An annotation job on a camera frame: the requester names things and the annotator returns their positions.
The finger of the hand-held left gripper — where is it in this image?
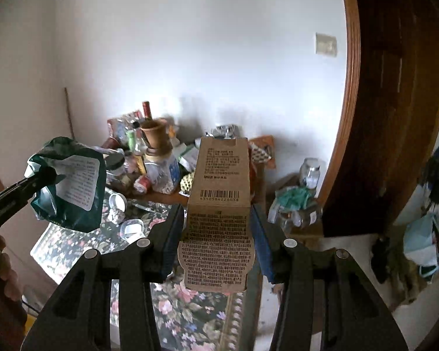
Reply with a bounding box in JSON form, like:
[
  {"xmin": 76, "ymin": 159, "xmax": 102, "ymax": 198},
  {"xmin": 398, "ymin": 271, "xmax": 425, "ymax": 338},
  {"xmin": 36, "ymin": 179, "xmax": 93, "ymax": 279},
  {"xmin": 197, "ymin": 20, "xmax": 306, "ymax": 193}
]
[
  {"xmin": 0, "ymin": 168, "xmax": 57, "ymax": 207},
  {"xmin": 0, "ymin": 190, "xmax": 41, "ymax": 229}
]

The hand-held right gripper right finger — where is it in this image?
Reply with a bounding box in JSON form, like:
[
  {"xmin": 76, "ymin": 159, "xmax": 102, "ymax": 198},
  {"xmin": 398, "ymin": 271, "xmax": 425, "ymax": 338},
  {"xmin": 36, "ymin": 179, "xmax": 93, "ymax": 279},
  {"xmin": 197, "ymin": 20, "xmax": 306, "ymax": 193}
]
[{"xmin": 251, "ymin": 203, "xmax": 410, "ymax": 351}]

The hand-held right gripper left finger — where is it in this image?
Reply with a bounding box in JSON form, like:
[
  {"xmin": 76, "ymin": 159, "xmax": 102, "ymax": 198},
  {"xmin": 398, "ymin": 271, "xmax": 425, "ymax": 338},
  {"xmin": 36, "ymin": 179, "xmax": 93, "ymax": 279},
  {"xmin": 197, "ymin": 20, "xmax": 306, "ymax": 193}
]
[{"xmin": 20, "ymin": 203, "xmax": 185, "ymax": 351}]

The dark green foil packet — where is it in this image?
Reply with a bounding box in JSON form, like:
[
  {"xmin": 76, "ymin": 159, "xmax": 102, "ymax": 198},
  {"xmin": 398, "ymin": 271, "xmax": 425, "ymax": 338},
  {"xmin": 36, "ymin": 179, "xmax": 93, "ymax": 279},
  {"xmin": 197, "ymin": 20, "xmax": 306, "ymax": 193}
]
[{"xmin": 26, "ymin": 137, "xmax": 107, "ymax": 233}]

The plain white plastic cup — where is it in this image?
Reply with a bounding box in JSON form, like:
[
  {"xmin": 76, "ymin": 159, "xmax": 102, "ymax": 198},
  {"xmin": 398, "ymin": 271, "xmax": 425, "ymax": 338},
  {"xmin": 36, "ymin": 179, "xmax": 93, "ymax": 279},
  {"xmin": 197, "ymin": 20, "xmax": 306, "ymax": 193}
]
[{"xmin": 108, "ymin": 192, "xmax": 128, "ymax": 211}]

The brown cardboard carton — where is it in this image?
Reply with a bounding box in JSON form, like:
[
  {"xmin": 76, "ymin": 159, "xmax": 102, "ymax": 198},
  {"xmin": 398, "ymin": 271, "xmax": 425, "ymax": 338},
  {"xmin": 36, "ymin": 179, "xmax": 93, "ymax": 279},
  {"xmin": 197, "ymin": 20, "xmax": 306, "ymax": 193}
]
[{"xmin": 177, "ymin": 136, "xmax": 258, "ymax": 294}]

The person's left hand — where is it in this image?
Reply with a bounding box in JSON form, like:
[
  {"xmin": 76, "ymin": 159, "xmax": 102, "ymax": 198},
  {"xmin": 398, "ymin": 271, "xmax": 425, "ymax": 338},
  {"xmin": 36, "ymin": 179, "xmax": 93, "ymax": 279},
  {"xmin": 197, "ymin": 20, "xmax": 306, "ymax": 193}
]
[{"xmin": 0, "ymin": 234, "xmax": 24, "ymax": 300}]

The small wooden side table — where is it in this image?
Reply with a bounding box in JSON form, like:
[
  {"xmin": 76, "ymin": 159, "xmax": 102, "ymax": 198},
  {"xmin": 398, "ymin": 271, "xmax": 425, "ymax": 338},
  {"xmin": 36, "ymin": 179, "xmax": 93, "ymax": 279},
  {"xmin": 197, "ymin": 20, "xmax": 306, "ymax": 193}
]
[{"xmin": 263, "ymin": 175, "xmax": 324, "ymax": 242}]

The dark glass jar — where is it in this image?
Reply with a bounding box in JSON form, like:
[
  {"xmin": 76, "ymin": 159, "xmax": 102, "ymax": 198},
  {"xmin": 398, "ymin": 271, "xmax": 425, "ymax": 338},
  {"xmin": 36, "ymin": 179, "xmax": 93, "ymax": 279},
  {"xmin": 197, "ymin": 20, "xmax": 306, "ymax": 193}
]
[{"xmin": 278, "ymin": 208, "xmax": 323, "ymax": 229}]

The green cloth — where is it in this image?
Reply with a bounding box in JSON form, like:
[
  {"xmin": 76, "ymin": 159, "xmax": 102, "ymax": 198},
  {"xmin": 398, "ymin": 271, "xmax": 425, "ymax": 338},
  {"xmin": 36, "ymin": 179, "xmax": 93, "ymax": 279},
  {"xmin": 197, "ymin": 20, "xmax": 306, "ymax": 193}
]
[{"xmin": 274, "ymin": 186, "xmax": 317, "ymax": 213}]

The yellow bumpy fruit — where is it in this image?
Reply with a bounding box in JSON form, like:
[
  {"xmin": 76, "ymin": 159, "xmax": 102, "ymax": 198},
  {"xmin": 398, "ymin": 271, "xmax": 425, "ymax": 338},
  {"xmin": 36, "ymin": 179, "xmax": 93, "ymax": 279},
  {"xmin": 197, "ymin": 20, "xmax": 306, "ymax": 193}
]
[{"xmin": 179, "ymin": 173, "xmax": 195, "ymax": 196}]

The red white can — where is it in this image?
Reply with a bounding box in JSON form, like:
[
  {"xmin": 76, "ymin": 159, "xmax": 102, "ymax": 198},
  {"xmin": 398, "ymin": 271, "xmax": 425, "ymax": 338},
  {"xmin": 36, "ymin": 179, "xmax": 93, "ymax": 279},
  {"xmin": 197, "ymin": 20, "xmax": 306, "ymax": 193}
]
[{"xmin": 133, "ymin": 175, "xmax": 154, "ymax": 194}]

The floral tablecloth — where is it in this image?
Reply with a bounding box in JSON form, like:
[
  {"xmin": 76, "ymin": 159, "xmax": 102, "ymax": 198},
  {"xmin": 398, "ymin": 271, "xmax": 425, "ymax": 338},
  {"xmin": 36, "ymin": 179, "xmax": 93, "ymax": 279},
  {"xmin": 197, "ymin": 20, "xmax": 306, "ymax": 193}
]
[{"xmin": 30, "ymin": 190, "xmax": 264, "ymax": 351}]

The large clear plastic jar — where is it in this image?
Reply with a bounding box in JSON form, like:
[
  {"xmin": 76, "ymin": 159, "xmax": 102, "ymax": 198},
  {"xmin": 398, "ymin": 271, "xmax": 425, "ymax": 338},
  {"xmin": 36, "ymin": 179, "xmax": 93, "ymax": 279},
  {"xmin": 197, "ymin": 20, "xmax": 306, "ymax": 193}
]
[{"xmin": 143, "ymin": 148, "xmax": 181, "ymax": 194}]

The dark lid plastic jar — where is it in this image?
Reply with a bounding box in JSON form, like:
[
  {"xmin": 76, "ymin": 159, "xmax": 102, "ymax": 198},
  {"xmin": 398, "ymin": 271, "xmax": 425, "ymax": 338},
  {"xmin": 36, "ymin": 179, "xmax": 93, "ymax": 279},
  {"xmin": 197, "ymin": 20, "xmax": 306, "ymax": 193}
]
[{"xmin": 104, "ymin": 150, "xmax": 127, "ymax": 171}]

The clear glass jar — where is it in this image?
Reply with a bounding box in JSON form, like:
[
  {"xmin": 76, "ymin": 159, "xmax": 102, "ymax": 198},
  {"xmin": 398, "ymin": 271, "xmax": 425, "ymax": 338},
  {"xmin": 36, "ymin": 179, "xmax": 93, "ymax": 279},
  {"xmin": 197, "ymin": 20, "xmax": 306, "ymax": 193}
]
[{"xmin": 299, "ymin": 157, "xmax": 320, "ymax": 189}]

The yellow label bottle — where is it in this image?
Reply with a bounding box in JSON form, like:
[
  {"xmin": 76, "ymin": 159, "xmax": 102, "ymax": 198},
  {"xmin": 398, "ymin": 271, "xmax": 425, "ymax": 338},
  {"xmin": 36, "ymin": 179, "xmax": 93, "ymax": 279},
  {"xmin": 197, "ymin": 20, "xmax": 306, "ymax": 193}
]
[{"xmin": 133, "ymin": 142, "xmax": 149, "ymax": 176}]

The clear plastic container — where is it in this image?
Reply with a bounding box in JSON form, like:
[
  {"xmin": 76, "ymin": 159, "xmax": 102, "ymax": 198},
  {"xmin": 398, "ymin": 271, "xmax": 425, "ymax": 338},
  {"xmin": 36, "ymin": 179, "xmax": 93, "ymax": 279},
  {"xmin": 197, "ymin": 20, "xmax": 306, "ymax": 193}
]
[{"xmin": 177, "ymin": 142, "xmax": 200, "ymax": 172}]

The orange paper packet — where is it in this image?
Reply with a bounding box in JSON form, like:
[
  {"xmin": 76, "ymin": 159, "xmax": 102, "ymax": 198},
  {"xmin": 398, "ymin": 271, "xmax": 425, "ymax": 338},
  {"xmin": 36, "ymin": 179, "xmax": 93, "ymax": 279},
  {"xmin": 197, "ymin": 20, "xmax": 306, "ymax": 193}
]
[{"xmin": 249, "ymin": 136, "xmax": 277, "ymax": 169}]

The red snack bag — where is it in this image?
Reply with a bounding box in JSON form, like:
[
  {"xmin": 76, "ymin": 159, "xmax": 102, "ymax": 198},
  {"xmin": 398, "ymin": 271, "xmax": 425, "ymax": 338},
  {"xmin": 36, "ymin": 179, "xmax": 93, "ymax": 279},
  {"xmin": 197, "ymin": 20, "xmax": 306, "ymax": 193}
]
[{"xmin": 107, "ymin": 111, "xmax": 143, "ymax": 143}]

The green cap bottle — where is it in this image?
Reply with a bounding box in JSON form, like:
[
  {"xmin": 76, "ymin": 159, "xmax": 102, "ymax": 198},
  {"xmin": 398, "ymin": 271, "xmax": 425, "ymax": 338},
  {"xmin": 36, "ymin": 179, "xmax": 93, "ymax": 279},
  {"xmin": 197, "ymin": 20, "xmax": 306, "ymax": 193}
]
[{"xmin": 126, "ymin": 130, "xmax": 140, "ymax": 154}]

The brown ceramic vase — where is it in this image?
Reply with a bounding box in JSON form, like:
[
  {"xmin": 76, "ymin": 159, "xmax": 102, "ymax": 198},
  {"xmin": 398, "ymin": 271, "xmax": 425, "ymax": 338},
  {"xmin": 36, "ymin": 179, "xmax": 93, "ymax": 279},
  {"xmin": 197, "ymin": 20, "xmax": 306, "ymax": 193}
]
[{"xmin": 140, "ymin": 118, "xmax": 169, "ymax": 150}]

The dark blue shoe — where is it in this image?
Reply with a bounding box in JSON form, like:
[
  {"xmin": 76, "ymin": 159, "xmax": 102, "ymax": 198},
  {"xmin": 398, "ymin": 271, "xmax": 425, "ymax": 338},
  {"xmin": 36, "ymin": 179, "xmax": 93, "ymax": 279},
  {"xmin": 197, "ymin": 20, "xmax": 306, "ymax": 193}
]
[{"xmin": 371, "ymin": 238, "xmax": 392, "ymax": 284}]

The silver metal object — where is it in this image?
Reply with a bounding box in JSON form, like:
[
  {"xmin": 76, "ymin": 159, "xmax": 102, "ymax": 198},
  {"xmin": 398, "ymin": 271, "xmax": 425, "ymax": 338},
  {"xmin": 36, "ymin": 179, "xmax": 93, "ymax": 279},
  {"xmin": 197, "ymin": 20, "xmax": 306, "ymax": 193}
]
[{"xmin": 205, "ymin": 123, "xmax": 242, "ymax": 140}]

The light blue paper bag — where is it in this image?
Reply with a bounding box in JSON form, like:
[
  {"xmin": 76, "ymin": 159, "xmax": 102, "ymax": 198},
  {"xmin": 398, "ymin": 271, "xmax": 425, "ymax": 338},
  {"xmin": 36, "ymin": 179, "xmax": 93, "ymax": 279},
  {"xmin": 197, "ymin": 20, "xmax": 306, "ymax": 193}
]
[{"xmin": 402, "ymin": 212, "xmax": 439, "ymax": 282}]

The dark wooden door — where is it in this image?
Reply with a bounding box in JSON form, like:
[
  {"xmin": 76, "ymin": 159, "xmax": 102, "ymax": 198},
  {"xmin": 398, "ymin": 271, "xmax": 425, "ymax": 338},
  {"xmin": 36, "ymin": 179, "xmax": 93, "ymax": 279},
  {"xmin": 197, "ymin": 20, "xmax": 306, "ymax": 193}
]
[{"xmin": 322, "ymin": 0, "xmax": 439, "ymax": 238}]

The white light switch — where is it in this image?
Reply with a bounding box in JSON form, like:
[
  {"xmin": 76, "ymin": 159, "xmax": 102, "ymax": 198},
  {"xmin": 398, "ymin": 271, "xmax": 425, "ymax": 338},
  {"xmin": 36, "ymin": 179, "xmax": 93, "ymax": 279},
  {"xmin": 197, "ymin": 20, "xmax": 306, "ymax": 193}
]
[{"xmin": 315, "ymin": 32, "xmax": 338, "ymax": 57}]

